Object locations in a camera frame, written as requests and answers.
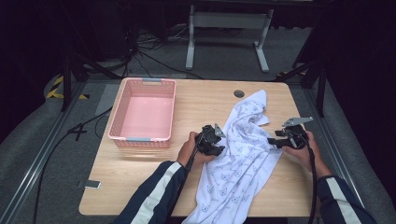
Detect person's left hand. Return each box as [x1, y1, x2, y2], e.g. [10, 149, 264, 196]
[176, 131, 217, 171]

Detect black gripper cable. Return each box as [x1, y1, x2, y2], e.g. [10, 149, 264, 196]
[164, 133, 205, 224]
[292, 130, 319, 224]

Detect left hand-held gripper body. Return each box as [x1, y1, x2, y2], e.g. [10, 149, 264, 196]
[195, 122, 227, 154]

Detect person's right hand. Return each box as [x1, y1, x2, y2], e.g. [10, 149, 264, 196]
[281, 130, 325, 173]

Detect bundle of black cables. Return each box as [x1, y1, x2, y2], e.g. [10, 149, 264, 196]
[122, 22, 206, 80]

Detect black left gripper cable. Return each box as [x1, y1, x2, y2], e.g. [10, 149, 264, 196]
[164, 133, 205, 224]

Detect black floor cable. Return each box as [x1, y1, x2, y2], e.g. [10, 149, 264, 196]
[32, 106, 114, 224]

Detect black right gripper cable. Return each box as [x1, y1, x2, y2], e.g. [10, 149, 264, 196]
[292, 130, 319, 224]

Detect pink perforated plastic basket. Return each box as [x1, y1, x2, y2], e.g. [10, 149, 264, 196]
[107, 77, 177, 149]

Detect grey metal stand frame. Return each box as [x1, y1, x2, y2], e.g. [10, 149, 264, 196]
[185, 4, 276, 74]

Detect black tripod stand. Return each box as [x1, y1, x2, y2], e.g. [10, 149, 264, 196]
[274, 52, 332, 119]
[59, 0, 123, 112]

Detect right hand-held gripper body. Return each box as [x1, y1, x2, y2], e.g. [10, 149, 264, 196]
[281, 116, 314, 150]

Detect white patterned cloth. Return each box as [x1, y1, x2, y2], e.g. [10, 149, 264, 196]
[181, 89, 284, 224]

